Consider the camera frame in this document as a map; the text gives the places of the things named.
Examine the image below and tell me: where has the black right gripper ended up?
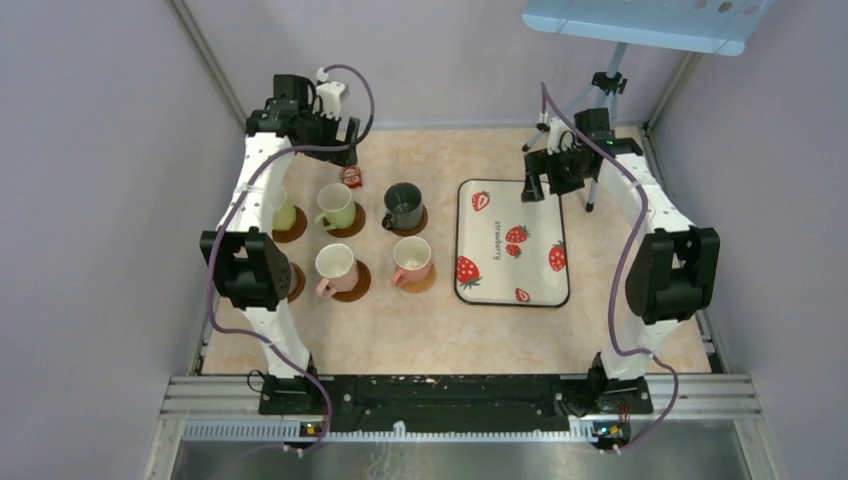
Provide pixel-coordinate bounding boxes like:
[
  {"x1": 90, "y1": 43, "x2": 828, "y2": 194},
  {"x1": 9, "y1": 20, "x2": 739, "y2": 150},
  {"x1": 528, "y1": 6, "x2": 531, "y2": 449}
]
[{"x1": 523, "y1": 144, "x2": 592, "y2": 203}]

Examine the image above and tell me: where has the light green mug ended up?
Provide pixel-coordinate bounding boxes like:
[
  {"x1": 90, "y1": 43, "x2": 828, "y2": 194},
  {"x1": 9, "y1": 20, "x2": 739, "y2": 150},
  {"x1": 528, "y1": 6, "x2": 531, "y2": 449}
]
[{"x1": 315, "y1": 183, "x2": 356, "y2": 231}]

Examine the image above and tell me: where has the white strawberry tray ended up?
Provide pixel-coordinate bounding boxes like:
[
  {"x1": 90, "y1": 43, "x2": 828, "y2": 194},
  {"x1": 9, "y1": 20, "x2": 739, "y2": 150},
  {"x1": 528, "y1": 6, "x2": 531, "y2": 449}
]
[{"x1": 454, "y1": 179, "x2": 571, "y2": 308}]

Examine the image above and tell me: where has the dark brown round coaster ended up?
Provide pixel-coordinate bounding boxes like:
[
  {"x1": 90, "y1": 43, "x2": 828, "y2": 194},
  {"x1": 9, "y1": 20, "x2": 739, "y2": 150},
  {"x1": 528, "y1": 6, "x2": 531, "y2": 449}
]
[{"x1": 327, "y1": 202, "x2": 366, "y2": 238}]

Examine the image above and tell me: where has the dark green mug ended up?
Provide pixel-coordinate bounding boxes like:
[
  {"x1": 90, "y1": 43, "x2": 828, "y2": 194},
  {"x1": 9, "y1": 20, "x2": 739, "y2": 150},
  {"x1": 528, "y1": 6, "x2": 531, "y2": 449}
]
[{"x1": 382, "y1": 182, "x2": 424, "y2": 231}]

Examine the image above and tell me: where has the yellow-green mug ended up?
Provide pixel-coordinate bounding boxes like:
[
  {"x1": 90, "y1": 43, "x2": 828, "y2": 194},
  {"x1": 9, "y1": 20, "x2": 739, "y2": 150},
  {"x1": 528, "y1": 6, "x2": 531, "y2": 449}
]
[{"x1": 272, "y1": 187, "x2": 297, "y2": 232}]

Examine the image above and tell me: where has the brown wooden round coaster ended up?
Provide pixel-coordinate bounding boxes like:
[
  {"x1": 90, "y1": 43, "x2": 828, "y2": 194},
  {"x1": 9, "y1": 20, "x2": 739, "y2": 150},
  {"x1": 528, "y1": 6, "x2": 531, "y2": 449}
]
[{"x1": 272, "y1": 206, "x2": 308, "y2": 243}]

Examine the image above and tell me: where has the dark brown wooden coaster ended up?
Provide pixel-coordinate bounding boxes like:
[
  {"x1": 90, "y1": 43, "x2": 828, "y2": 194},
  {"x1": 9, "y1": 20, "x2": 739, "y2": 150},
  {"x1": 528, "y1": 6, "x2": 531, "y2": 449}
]
[{"x1": 382, "y1": 206, "x2": 429, "y2": 237}]

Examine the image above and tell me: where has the pale pink mug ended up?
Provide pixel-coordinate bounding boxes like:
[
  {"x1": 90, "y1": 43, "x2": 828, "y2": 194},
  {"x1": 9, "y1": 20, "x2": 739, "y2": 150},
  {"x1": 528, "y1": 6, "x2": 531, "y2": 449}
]
[{"x1": 314, "y1": 243, "x2": 359, "y2": 298}]

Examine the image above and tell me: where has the woven rattan coaster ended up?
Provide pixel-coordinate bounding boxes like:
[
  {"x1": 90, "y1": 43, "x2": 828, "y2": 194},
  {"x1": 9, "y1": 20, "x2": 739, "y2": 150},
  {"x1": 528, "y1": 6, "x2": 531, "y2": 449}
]
[{"x1": 401, "y1": 265, "x2": 437, "y2": 294}]

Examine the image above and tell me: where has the purple mug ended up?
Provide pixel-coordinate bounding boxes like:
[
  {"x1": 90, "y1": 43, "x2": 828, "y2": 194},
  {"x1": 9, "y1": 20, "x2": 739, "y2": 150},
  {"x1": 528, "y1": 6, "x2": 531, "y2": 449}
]
[{"x1": 287, "y1": 263, "x2": 300, "y2": 296}]

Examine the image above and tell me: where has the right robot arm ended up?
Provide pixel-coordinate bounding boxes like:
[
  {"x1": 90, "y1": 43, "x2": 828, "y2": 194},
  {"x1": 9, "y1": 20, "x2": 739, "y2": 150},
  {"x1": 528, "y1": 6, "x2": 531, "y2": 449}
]
[{"x1": 521, "y1": 108, "x2": 720, "y2": 412}]

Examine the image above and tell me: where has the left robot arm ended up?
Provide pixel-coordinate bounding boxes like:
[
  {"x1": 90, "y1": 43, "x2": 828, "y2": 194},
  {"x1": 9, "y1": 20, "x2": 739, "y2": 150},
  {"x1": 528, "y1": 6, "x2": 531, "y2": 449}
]
[{"x1": 200, "y1": 68, "x2": 360, "y2": 414}]

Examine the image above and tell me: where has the red snack packet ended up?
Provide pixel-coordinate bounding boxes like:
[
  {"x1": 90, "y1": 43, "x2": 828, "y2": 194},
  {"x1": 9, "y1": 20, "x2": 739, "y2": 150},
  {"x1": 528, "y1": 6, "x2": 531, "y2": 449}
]
[{"x1": 340, "y1": 166, "x2": 363, "y2": 190}]

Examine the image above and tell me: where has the light blue tripod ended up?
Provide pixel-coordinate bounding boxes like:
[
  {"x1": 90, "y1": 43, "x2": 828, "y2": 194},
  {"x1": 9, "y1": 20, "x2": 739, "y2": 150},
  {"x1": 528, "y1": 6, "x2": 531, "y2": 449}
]
[{"x1": 521, "y1": 42, "x2": 641, "y2": 212}]

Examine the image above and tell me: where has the light blue panel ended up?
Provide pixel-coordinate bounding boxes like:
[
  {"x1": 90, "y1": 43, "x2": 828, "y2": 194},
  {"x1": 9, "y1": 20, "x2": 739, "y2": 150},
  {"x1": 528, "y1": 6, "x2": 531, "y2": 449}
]
[{"x1": 522, "y1": 0, "x2": 773, "y2": 56}]

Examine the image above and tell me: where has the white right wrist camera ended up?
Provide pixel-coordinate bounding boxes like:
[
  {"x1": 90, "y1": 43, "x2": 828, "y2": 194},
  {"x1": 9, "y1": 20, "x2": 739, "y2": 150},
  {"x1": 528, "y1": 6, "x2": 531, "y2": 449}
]
[{"x1": 536, "y1": 116, "x2": 579, "y2": 155}]

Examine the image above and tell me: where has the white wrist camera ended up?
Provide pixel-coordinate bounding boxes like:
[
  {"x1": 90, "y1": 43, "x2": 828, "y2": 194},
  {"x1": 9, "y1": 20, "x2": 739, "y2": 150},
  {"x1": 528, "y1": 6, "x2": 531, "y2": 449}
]
[
  {"x1": 313, "y1": 68, "x2": 349, "y2": 120},
  {"x1": 536, "y1": 116, "x2": 579, "y2": 155}
]

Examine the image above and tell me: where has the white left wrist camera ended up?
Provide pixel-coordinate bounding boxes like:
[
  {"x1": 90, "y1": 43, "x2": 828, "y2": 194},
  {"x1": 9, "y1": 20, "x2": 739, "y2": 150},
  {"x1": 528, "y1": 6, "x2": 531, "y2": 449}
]
[{"x1": 313, "y1": 68, "x2": 349, "y2": 120}]

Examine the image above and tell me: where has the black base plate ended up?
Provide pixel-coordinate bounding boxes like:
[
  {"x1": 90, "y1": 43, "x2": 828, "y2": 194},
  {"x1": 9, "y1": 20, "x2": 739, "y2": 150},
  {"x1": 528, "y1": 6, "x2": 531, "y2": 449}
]
[{"x1": 258, "y1": 373, "x2": 655, "y2": 434}]

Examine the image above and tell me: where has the aluminium frame rail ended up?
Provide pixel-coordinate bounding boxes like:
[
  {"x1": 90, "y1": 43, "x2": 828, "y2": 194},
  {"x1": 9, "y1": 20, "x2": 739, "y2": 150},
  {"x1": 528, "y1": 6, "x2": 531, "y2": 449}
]
[{"x1": 144, "y1": 373, "x2": 785, "y2": 479}]

